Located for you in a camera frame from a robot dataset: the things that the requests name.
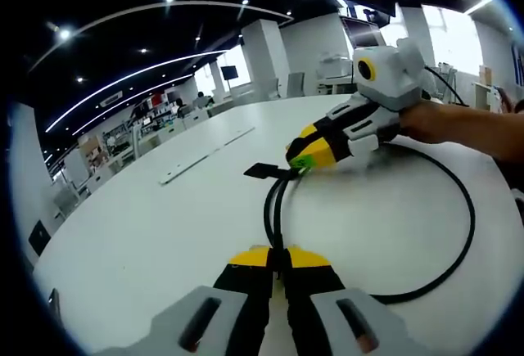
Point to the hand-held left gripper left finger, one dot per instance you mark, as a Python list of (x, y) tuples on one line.
[(229, 315)]

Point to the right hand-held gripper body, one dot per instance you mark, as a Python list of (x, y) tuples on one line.
[(393, 77)]

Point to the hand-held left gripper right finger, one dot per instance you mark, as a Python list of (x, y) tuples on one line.
[(327, 319)]

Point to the white desk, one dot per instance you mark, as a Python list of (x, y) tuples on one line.
[(163, 229)]

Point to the person's right hand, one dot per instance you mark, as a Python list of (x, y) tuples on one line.
[(425, 124)]

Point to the white square pillar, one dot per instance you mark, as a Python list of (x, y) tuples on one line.
[(262, 57)]

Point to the black monitor on stand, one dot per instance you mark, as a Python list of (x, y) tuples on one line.
[(229, 73)]

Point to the storage shelf with boxes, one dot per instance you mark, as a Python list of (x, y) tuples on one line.
[(155, 110)]

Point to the linear ceiling light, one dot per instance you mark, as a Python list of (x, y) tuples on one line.
[(123, 80)]

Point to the ceiling air vent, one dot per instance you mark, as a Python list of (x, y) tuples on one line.
[(111, 98)]

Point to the large wall screen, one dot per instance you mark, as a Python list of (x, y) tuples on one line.
[(362, 32)]

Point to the curved ceiling light rail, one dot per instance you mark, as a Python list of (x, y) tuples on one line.
[(184, 3)]

